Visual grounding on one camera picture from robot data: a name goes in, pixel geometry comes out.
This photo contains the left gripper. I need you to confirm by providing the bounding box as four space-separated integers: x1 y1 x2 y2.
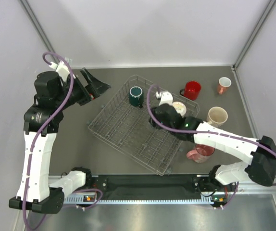
54 68 111 110

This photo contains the white floral mug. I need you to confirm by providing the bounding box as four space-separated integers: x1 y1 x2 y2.
172 102 187 117

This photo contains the dark green mug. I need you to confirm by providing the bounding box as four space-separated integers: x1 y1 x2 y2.
128 86 144 108

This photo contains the small orange mug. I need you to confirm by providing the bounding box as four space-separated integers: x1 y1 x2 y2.
217 77 232 95

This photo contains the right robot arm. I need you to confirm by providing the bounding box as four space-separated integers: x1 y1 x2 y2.
147 103 276 191

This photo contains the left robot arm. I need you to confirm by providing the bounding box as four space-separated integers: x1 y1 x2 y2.
9 68 111 214

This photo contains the red mug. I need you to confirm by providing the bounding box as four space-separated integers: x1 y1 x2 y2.
179 81 201 101

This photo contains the cream coral pattern mug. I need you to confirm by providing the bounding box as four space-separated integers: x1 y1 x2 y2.
206 106 228 128

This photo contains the pink mug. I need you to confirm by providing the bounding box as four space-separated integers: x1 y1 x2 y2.
186 144 215 163

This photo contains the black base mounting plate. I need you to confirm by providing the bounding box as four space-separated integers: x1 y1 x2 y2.
75 174 227 201

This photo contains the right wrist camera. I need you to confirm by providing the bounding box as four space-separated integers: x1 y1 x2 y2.
155 91 173 106

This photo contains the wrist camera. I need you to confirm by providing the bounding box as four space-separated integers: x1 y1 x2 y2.
49 61 70 82
155 91 173 106

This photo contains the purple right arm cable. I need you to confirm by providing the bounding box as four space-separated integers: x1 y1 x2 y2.
146 84 276 210

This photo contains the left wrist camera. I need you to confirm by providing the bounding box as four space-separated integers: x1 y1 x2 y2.
49 61 70 82

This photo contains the grey wire dish rack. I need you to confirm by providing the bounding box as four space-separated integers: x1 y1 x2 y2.
87 74 200 177

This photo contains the slotted cable duct rail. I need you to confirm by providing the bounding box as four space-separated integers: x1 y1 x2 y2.
63 194 227 205

